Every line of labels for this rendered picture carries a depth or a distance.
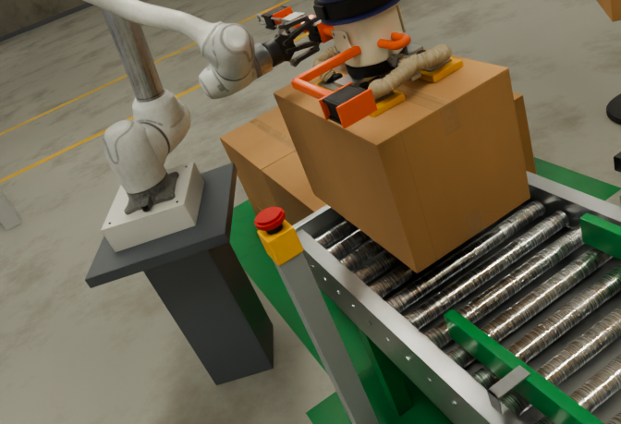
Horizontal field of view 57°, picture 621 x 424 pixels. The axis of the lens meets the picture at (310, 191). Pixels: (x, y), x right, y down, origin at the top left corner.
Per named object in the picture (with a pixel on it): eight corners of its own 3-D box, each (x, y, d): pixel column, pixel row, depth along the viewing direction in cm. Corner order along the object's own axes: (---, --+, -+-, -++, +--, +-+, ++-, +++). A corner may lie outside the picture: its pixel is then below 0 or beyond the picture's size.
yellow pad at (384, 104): (406, 100, 144) (401, 81, 142) (374, 118, 142) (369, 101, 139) (339, 77, 173) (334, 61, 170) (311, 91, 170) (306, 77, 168)
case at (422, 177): (530, 198, 160) (509, 66, 140) (417, 274, 150) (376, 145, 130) (405, 140, 210) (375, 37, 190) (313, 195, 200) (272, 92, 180)
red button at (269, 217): (294, 226, 126) (287, 212, 124) (267, 243, 124) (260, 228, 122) (281, 215, 132) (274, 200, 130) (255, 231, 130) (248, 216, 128)
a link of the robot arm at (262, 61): (249, 76, 174) (267, 67, 176) (261, 81, 166) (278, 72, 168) (238, 48, 170) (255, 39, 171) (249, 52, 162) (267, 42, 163)
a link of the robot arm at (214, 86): (257, 87, 173) (261, 69, 160) (212, 110, 169) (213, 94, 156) (238, 56, 173) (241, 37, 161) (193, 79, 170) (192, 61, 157)
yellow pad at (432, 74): (464, 66, 149) (460, 48, 147) (434, 83, 147) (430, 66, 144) (389, 49, 177) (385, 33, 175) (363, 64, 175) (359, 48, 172)
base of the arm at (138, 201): (123, 222, 193) (115, 209, 190) (133, 189, 212) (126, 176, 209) (174, 204, 192) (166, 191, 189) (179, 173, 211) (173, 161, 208)
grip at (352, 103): (378, 110, 121) (371, 89, 118) (344, 129, 118) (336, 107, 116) (357, 102, 128) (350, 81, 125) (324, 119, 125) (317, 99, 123)
